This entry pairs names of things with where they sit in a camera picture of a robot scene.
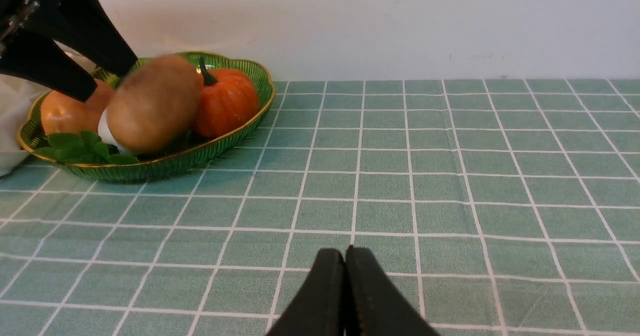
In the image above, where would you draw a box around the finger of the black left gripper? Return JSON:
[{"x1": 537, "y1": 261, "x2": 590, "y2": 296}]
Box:
[
  {"x1": 30, "y1": 0, "x2": 138, "y2": 77},
  {"x1": 0, "y1": 29, "x2": 98, "y2": 102}
]

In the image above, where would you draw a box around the orange mini pumpkin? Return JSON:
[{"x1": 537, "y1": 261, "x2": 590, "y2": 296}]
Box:
[{"x1": 191, "y1": 56, "x2": 259, "y2": 139}]

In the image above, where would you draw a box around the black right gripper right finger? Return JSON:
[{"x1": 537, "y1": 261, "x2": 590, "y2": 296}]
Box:
[{"x1": 345, "y1": 246, "x2": 438, "y2": 336}]

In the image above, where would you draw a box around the brown potato on plate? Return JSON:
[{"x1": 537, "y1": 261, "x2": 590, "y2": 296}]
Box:
[{"x1": 39, "y1": 79, "x2": 115, "y2": 135}]

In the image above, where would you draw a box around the white radish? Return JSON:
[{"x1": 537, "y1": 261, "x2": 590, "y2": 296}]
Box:
[{"x1": 97, "y1": 109, "x2": 133, "y2": 155}]

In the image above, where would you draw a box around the green checkered tablecloth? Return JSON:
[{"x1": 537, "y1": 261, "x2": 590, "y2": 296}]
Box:
[{"x1": 0, "y1": 79, "x2": 640, "y2": 336}]

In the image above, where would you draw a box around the green leaf-shaped plate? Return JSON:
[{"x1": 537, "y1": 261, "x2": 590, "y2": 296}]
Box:
[{"x1": 16, "y1": 51, "x2": 276, "y2": 183}]

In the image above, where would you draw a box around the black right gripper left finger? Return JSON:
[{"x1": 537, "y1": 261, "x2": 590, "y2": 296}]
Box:
[{"x1": 266, "y1": 248, "x2": 345, "y2": 336}]

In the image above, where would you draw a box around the brown potato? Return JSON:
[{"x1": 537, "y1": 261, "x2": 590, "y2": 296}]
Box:
[
  {"x1": 39, "y1": 79, "x2": 115, "y2": 135},
  {"x1": 105, "y1": 54, "x2": 202, "y2": 154}
]

